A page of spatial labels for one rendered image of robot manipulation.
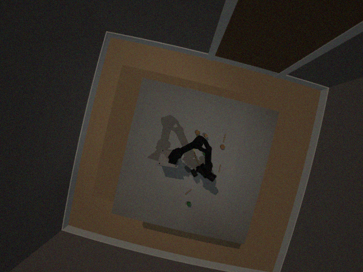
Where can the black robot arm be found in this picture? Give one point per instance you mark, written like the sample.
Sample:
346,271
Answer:
197,143

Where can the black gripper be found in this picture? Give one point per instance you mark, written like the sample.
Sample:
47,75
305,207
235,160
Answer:
194,172

